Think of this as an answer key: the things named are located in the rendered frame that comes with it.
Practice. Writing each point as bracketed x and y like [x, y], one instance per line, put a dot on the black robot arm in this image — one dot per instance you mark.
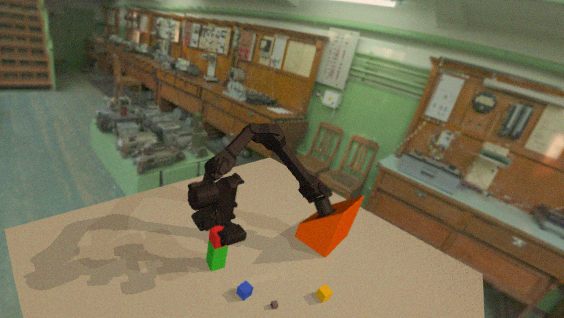
[202, 195]

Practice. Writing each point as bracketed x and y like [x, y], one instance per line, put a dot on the green block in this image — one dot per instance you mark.
[217, 253]
[215, 264]

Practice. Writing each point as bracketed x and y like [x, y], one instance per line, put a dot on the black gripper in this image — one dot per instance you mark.
[232, 232]

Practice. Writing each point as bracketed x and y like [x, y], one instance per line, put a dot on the yellow block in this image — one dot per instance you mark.
[324, 293]

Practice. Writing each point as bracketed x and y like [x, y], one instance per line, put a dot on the blue cube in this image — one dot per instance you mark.
[244, 290]

